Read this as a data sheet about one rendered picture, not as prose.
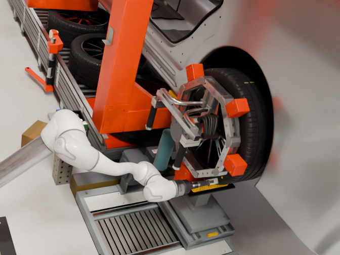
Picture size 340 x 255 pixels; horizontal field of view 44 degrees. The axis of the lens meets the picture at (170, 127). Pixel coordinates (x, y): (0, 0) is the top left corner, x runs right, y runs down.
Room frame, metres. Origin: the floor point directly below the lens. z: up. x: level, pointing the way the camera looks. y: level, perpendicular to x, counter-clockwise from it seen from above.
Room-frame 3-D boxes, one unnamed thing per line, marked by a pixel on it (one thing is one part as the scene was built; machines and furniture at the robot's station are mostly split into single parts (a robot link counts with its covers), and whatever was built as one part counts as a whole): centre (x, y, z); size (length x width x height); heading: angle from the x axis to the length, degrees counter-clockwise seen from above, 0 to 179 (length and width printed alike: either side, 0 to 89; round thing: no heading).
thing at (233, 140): (2.00, -0.17, 0.85); 0.54 x 0.07 x 0.54; 38
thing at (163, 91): (2.00, -0.02, 1.03); 0.19 x 0.18 x 0.11; 128
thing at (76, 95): (3.23, 1.12, 0.28); 2.47 x 0.09 x 0.22; 38
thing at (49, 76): (3.12, 1.12, 0.30); 0.09 x 0.05 x 0.50; 38
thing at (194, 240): (2.10, -0.31, 0.13); 0.50 x 0.36 x 0.10; 38
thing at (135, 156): (2.22, 0.04, 0.26); 0.42 x 0.18 x 0.35; 128
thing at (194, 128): (1.84, -0.14, 1.03); 0.19 x 0.18 x 0.11; 128
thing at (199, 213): (2.10, -0.31, 0.32); 0.40 x 0.30 x 0.28; 38
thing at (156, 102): (2.01, 0.09, 0.93); 0.09 x 0.05 x 0.05; 128
